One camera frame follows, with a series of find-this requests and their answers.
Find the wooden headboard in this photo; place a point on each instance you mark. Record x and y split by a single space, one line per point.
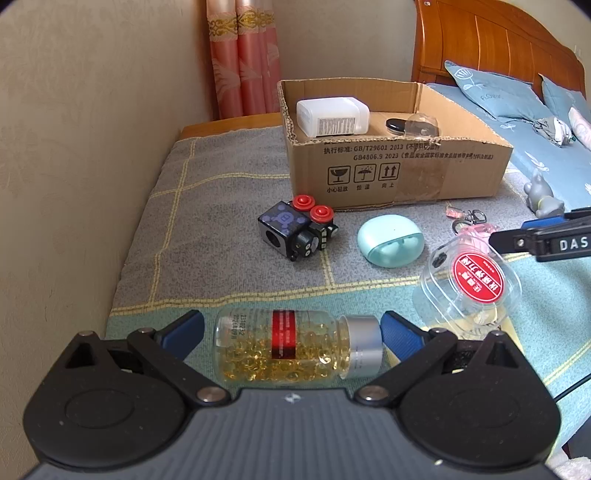
485 37

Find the white plastic bottle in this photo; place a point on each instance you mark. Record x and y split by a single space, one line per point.
332 117

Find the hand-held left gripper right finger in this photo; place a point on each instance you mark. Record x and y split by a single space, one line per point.
399 334

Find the blue floral pillow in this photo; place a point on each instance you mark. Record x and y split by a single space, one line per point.
563 97
494 90

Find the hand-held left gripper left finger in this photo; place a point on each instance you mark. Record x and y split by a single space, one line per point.
187 330

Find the black glossy oval tool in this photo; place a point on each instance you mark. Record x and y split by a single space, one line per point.
395 127

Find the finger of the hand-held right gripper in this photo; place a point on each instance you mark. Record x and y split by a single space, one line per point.
508 240
549 222

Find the grey and teal plaid blanket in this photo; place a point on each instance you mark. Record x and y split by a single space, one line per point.
212 221

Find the clear container with red lid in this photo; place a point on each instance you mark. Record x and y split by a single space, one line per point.
471 281

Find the wooden bench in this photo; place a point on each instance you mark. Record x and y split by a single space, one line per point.
221 127

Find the black cube toy, red knobs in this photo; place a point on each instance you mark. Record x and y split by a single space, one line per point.
281 226

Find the grey toy figure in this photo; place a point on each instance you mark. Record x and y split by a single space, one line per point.
542 196

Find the bed with blue floral sheet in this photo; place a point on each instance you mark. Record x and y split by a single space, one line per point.
545 161

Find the teal earbud case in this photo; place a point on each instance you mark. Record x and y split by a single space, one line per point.
390 242

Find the pink patterned curtain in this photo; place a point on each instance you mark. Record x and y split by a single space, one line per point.
244 60

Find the clear bottle of yellow capsules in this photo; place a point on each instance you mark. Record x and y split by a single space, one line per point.
277 346

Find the pink cushion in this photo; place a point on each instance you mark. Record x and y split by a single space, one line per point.
581 129

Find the grey cloth bundle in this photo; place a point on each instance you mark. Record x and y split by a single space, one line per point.
551 131

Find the cardboard box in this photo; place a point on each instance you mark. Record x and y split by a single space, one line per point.
415 175

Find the clear glass jar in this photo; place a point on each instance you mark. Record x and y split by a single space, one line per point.
422 124

